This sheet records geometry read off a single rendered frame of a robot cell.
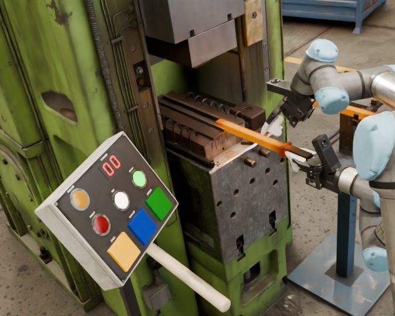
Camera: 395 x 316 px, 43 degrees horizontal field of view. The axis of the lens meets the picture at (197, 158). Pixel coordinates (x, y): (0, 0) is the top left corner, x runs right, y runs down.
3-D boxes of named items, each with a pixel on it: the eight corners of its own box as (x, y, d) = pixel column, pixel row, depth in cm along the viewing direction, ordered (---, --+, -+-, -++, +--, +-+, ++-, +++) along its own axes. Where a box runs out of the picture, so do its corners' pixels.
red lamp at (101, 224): (114, 229, 128) (110, 215, 126) (98, 238, 126) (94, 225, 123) (107, 223, 130) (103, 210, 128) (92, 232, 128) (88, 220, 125)
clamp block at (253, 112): (267, 123, 191) (266, 108, 188) (252, 133, 187) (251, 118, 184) (244, 115, 199) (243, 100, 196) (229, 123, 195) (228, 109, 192)
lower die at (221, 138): (246, 137, 185) (244, 117, 181) (206, 162, 175) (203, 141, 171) (174, 106, 214) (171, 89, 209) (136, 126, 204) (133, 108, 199)
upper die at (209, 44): (237, 46, 166) (234, 18, 161) (192, 68, 156) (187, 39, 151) (160, 26, 194) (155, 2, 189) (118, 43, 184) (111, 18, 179)
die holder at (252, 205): (288, 216, 213) (283, 125, 189) (224, 266, 194) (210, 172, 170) (200, 170, 251) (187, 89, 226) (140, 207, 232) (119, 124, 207)
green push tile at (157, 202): (173, 205, 148) (158, 185, 145) (162, 221, 142) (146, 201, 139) (169, 206, 149) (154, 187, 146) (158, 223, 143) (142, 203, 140)
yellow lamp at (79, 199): (93, 204, 126) (88, 190, 123) (77, 213, 123) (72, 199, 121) (86, 199, 128) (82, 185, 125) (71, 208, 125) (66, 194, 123)
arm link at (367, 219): (359, 249, 143) (360, 220, 137) (357, 223, 152) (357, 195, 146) (389, 250, 141) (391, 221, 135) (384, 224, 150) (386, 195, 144)
